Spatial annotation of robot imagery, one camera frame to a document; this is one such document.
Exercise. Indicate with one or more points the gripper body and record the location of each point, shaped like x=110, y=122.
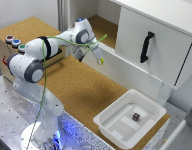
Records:
x=83, y=50

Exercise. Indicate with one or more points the yellow block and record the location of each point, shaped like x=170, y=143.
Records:
x=101, y=61

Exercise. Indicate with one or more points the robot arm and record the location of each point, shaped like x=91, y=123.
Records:
x=29, y=63

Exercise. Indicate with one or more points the wooden drawer box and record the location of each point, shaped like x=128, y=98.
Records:
x=27, y=28

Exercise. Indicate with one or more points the white plastic box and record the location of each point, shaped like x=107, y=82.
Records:
x=119, y=128

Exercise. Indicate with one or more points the white cabinet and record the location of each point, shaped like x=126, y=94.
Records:
x=129, y=75

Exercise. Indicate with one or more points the green button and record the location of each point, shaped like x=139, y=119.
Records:
x=21, y=48

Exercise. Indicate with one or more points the white sliding door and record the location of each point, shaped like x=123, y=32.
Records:
x=162, y=53

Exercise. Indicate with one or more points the blue button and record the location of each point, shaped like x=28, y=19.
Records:
x=16, y=42

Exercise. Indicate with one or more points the purple block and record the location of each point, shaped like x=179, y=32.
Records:
x=135, y=116

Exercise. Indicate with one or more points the red button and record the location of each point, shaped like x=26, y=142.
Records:
x=9, y=38

